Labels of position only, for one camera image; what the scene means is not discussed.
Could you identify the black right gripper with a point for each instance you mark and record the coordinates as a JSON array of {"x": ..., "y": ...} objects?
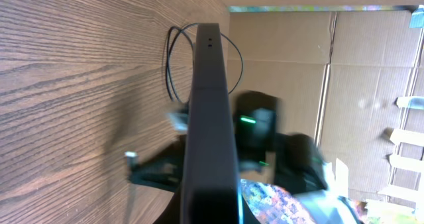
[{"x": 255, "y": 128}]

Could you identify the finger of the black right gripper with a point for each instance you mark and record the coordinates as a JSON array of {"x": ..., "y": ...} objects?
[{"x": 163, "y": 171}]

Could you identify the blue Galaxy smartphone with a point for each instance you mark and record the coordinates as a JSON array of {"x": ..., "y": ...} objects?
[{"x": 210, "y": 189}]

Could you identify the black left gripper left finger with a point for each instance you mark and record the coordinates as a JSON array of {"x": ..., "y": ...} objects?
[{"x": 172, "y": 212}]

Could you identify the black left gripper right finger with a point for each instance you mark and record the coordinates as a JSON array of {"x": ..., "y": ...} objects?
[{"x": 246, "y": 216}]

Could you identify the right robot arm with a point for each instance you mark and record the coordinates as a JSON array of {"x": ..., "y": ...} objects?
[{"x": 299, "y": 170}]

